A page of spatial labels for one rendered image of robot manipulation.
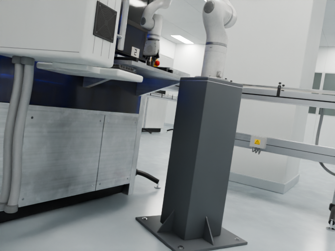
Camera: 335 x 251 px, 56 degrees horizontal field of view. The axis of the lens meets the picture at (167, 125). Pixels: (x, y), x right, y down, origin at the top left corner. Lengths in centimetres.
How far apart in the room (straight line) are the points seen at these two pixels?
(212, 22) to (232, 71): 177
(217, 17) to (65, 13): 83
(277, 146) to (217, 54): 119
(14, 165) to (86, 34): 60
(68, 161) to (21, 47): 80
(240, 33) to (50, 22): 258
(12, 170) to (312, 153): 207
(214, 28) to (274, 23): 177
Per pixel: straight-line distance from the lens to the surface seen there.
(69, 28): 117
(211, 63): 173
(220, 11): 174
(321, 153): 265
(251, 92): 274
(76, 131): 189
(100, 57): 118
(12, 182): 142
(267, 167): 334
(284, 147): 269
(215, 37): 176
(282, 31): 344
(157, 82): 216
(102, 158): 209
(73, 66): 131
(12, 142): 139
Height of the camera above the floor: 68
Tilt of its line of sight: 3 degrees down
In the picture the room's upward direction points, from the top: 8 degrees clockwise
